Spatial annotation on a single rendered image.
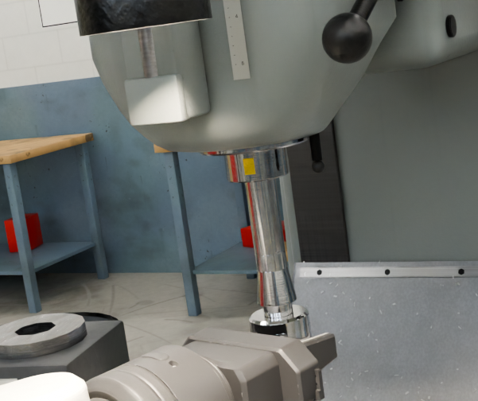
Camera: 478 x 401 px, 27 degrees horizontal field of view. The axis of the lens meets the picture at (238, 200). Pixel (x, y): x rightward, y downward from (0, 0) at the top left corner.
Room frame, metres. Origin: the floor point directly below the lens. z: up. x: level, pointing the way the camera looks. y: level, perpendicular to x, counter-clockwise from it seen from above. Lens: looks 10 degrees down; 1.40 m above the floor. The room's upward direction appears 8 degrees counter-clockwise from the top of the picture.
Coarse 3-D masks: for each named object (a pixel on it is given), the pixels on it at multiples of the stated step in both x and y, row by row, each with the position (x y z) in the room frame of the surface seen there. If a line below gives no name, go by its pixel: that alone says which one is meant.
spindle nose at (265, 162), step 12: (228, 156) 0.73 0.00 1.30; (240, 156) 0.73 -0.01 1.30; (252, 156) 0.72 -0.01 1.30; (264, 156) 0.72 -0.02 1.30; (276, 156) 0.73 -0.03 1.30; (228, 168) 0.74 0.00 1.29; (240, 168) 0.73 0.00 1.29; (264, 168) 0.72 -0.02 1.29; (276, 168) 0.73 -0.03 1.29; (288, 168) 0.74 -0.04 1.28; (228, 180) 0.74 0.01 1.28; (240, 180) 0.73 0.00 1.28; (252, 180) 0.72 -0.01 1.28; (264, 180) 0.72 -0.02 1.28
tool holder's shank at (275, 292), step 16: (256, 192) 0.74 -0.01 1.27; (272, 192) 0.74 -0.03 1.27; (256, 208) 0.74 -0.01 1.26; (272, 208) 0.74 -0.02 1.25; (256, 224) 0.74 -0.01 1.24; (272, 224) 0.74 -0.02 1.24; (256, 240) 0.74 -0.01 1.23; (272, 240) 0.74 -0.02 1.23; (256, 256) 0.74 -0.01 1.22; (272, 256) 0.74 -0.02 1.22; (272, 272) 0.74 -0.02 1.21; (288, 272) 0.74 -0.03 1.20; (272, 288) 0.74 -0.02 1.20; (288, 288) 0.74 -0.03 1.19; (272, 304) 0.73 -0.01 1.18; (288, 304) 0.74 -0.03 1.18
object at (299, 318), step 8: (256, 312) 0.76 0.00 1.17; (296, 312) 0.74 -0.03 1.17; (304, 312) 0.74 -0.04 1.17; (256, 320) 0.74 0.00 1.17; (264, 320) 0.73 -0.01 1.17; (272, 320) 0.73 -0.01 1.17; (280, 320) 0.73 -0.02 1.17; (288, 320) 0.73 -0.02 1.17; (296, 320) 0.73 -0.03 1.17; (304, 320) 0.73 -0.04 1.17; (256, 328) 0.74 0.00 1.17; (264, 328) 0.73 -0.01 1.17; (272, 328) 0.73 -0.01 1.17; (280, 328) 0.73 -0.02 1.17; (288, 328) 0.73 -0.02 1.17; (296, 328) 0.73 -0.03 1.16
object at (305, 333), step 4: (304, 328) 0.73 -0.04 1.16; (308, 328) 0.74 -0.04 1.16; (252, 332) 0.74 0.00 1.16; (292, 332) 0.73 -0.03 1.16; (296, 332) 0.73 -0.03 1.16; (300, 332) 0.73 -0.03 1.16; (304, 332) 0.73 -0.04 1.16; (308, 332) 0.74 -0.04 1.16; (280, 336) 0.73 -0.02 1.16; (284, 336) 0.73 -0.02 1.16; (288, 336) 0.73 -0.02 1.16; (292, 336) 0.73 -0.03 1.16; (296, 336) 0.73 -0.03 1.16; (300, 336) 0.73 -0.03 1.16; (304, 336) 0.73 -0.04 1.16; (308, 336) 0.74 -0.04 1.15; (300, 340) 0.73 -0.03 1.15; (304, 340) 0.73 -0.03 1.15
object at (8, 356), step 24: (0, 336) 0.86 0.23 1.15; (24, 336) 0.85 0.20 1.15; (48, 336) 0.84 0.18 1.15; (72, 336) 0.85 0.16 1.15; (96, 336) 0.87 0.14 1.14; (120, 336) 0.90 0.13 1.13; (0, 360) 0.83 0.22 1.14; (24, 360) 0.82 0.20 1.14; (48, 360) 0.81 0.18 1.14; (72, 360) 0.81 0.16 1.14; (96, 360) 0.85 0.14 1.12; (120, 360) 0.89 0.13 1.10; (0, 384) 0.82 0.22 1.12
